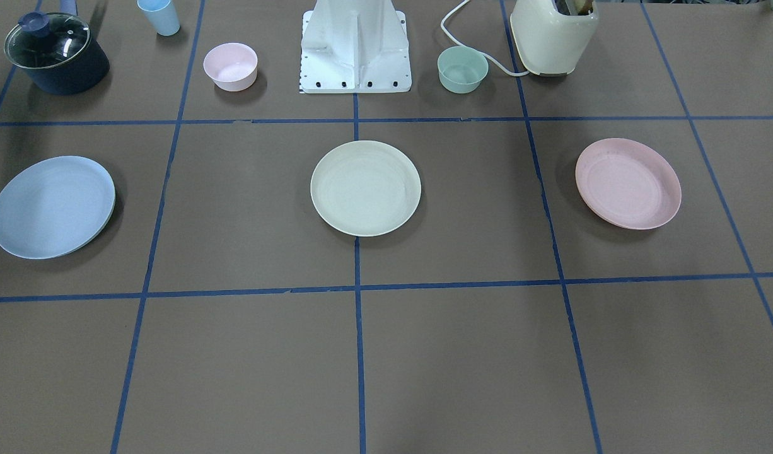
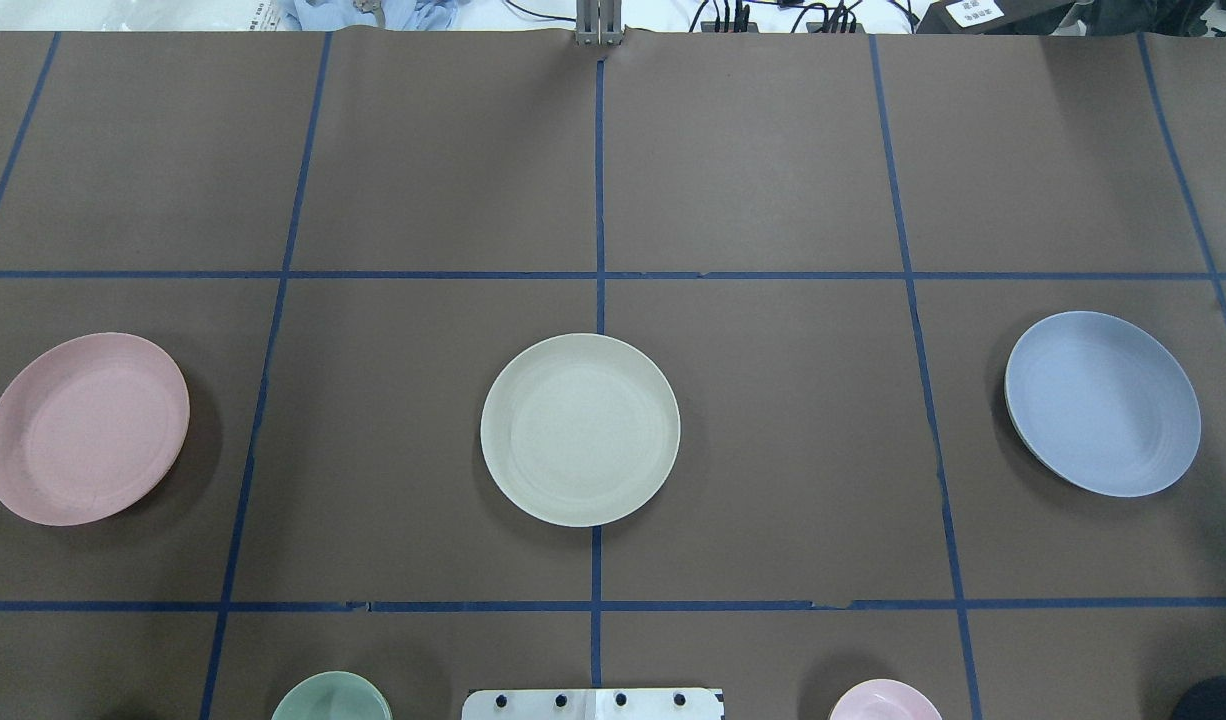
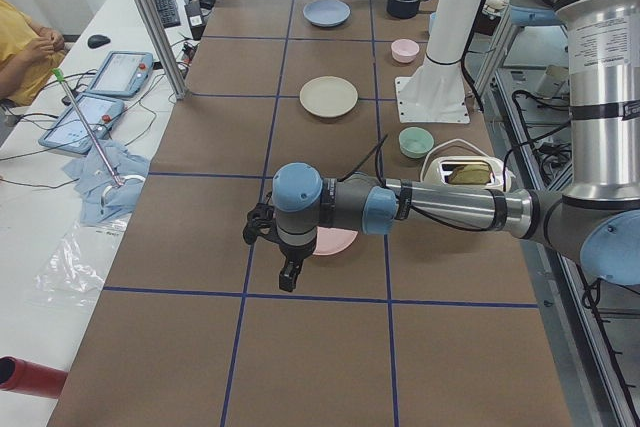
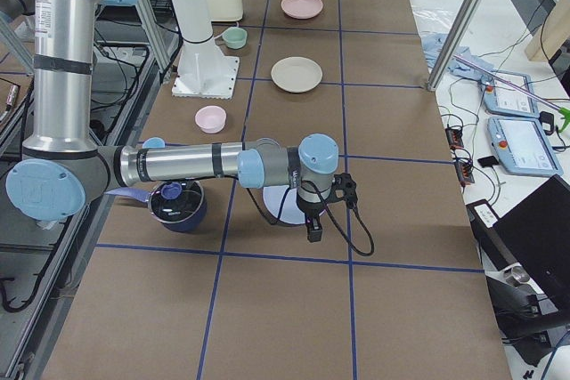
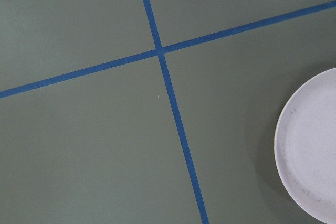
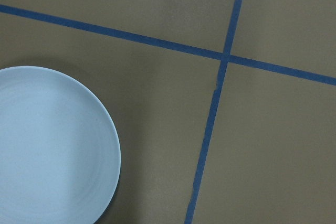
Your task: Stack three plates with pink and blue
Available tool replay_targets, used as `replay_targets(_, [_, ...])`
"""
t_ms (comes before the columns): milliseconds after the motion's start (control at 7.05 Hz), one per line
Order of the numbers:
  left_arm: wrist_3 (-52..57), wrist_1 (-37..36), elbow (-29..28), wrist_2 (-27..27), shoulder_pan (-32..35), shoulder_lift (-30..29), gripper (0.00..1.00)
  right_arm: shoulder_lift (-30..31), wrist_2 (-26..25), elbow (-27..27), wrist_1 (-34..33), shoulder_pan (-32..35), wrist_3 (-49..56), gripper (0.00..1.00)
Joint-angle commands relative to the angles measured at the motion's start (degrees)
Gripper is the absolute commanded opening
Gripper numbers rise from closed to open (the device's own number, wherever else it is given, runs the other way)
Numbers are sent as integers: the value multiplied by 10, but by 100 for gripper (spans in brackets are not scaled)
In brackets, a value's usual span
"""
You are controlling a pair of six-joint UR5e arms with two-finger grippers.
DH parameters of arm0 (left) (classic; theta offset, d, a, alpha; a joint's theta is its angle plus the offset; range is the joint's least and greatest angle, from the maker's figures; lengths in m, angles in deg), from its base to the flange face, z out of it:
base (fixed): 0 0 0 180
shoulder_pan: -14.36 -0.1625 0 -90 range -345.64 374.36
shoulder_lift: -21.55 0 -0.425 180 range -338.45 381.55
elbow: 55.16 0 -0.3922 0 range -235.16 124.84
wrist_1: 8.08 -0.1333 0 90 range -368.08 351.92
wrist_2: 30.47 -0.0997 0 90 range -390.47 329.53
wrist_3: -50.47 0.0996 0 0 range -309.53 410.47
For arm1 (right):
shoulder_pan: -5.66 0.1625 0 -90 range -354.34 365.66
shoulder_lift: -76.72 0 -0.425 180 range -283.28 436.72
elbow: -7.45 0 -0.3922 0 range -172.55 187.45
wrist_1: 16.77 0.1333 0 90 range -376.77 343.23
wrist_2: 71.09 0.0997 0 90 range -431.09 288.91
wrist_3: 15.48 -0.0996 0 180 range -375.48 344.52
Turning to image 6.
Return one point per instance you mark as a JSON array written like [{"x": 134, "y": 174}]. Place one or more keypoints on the light blue plate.
[{"x": 60, "y": 152}]

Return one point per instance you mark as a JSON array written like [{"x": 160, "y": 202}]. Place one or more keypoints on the crossing blue tape strip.
[{"x": 213, "y": 111}]

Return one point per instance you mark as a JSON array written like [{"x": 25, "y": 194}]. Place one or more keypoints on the long blue tape strip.
[{"x": 166, "y": 44}]

